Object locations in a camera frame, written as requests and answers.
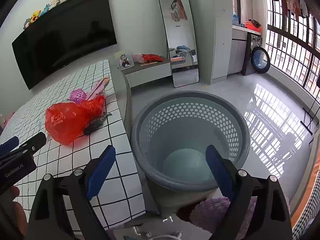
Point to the standing floor mirror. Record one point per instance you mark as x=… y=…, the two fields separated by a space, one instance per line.
x=180 y=42

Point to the pink plastic mesh cone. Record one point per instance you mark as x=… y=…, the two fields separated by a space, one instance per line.
x=78 y=95

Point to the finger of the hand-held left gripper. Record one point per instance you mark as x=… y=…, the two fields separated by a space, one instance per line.
x=36 y=141
x=8 y=145

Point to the pink object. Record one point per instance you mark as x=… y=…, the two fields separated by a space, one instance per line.
x=8 y=118

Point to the low grey cabinet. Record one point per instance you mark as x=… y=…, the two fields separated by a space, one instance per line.
x=150 y=73

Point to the tall white wardrobe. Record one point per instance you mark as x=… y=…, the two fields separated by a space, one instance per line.
x=220 y=42

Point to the grey perforated laundry basket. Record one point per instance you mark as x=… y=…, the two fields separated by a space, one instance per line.
x=187 y=130

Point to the black window grille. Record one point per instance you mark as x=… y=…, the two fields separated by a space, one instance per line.
x=283 y=34

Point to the orange edged checkered mat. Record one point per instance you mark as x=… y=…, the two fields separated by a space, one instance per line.
x=310 y=205

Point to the large red plastic bag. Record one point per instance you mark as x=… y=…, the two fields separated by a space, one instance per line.
x=67 y=120

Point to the grey counter cabinet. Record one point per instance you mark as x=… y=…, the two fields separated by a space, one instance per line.
x=236 y=52

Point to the orange basin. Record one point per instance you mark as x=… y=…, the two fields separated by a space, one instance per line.
x=250 y=25

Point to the black drying rack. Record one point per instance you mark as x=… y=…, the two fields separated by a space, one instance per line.
x=307 y=115

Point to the grey crumpled cloth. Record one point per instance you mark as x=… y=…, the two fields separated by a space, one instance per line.
x=93 y=127

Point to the black wall television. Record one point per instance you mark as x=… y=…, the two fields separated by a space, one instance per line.
x=62 y=37

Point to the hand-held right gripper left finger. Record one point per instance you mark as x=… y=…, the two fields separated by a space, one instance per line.
x=101 y=172

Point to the blue container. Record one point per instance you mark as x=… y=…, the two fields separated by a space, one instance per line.
x=236 y=19

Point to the washing machine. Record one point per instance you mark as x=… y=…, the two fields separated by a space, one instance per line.
x=260 y=57

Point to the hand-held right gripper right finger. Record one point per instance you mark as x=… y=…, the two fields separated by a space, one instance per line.
x=220 y=172

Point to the purple fluffy rug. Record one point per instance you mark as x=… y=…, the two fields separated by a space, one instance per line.
x=207 y=212

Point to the small red plastic bag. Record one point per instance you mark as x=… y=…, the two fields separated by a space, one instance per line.
x=151 y=58

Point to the person's left hand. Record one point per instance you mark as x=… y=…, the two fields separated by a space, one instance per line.
x=15 y=212

